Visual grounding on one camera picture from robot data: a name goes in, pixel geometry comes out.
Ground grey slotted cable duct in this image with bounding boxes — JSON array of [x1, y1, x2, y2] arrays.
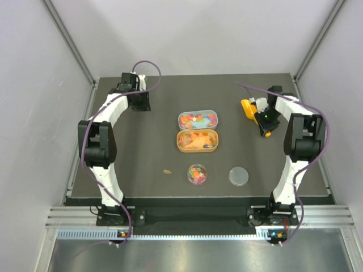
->
[[57, 228, 282, 241]]

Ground clear blue candy tray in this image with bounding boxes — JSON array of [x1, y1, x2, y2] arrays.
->
[[178, 110, 218, 130]]

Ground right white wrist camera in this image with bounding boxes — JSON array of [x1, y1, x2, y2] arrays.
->
[[249, 97, 268, 113]]

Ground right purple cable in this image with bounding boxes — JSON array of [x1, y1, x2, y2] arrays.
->
[[236, 81, 332, 246]]

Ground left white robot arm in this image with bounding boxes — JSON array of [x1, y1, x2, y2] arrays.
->
[[78, 72, 151, 226]]

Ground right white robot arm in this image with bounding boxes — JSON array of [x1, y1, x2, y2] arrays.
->
[[249, 86, 327, 224]]

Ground clear round jar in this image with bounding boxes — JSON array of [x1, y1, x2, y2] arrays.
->
[[187, 164, 208, 186]]

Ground aluminium frame rail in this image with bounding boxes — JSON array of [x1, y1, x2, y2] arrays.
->
[[40, 0, 96, 87]]

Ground purple cable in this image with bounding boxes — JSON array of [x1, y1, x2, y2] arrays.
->
[[81, 60, 162, 246], [236, 81, 332, 246]]

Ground orange candy tray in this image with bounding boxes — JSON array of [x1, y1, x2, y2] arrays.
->
[[176, 129, 219, 153]]

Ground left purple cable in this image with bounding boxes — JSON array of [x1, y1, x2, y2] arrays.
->
[[81, 60, 162, 246]]

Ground clear round jar lid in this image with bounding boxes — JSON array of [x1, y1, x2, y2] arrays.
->
[[229, 166, 249, 186]]

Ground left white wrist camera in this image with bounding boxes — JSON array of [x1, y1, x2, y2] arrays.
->
[[136, 74, 147, 91]]

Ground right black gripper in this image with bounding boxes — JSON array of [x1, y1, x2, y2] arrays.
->
[[254, 108, 281, 136]]

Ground orange plastic scoop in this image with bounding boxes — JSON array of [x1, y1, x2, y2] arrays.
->
[[241, 99, 271, 138]]

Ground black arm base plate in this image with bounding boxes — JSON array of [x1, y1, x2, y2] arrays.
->
[[96, 205, 300, 236]]

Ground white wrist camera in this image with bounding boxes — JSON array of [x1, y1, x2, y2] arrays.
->
[[249, 97, 268, 113], [136, 74, 147, 91]]

